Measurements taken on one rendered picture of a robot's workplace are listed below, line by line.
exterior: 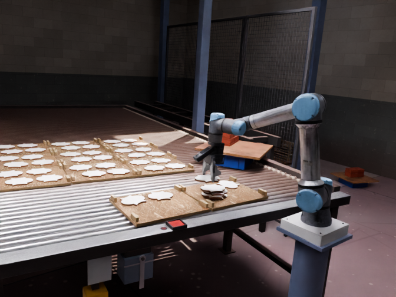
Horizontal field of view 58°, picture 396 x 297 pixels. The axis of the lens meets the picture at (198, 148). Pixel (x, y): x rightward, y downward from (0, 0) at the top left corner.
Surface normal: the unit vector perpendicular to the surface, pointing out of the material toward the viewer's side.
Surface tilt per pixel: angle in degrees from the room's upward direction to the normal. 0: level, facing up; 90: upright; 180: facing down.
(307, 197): 98
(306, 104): 83
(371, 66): 90
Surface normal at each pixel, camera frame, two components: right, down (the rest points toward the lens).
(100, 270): 0.50, 0.23
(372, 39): -0.79, 0.09
